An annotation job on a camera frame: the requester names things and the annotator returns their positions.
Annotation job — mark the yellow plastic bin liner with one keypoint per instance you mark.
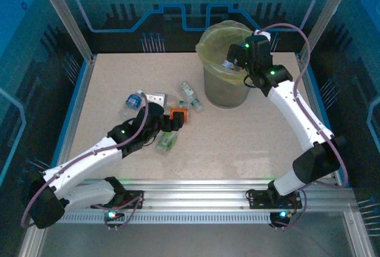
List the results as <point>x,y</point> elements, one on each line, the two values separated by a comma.
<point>213,43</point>

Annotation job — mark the aluminium mounting rail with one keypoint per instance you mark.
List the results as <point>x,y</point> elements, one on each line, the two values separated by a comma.
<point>193,193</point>

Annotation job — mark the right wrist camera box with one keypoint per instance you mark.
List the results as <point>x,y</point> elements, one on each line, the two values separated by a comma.
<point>264,34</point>

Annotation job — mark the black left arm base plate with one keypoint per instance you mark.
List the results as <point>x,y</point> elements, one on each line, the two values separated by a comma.
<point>132,196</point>

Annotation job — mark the aluminium table side rail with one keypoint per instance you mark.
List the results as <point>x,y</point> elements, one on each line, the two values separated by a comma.
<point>86,76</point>
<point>314,96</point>

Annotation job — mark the Pepsi bottle with blue cap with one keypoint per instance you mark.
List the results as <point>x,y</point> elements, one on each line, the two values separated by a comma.
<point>228,64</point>

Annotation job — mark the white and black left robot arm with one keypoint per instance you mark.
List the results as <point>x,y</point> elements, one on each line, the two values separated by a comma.
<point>83,162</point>

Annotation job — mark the blue label water bottle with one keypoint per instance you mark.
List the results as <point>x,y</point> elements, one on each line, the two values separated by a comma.
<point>133,100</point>

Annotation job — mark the metal base panel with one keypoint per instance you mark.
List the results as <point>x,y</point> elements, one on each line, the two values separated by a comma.
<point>193,239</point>

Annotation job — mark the aluminium frame post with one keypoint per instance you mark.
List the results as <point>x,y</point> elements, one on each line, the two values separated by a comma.
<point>324,16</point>
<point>68,16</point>

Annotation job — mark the left controller board with LED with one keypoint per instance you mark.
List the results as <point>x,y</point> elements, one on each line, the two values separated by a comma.
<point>111,215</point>

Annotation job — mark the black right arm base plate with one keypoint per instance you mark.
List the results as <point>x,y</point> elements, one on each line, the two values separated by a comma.
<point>258,200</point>

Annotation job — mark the green white label bottle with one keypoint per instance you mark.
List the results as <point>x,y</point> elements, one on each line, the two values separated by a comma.
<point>187,90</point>

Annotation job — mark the orange label bottle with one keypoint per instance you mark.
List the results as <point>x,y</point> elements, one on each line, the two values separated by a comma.
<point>172,113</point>

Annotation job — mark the controller board with led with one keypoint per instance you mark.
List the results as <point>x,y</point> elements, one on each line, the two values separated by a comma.
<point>282,215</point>
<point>111,215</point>

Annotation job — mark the clear bottle with green cap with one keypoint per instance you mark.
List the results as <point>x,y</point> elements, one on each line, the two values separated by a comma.
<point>175,102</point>

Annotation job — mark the right controller board with LED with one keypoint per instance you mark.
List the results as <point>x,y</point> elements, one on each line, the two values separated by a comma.
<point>282,215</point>

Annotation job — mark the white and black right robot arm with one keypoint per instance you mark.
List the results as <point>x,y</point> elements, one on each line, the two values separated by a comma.
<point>297,114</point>

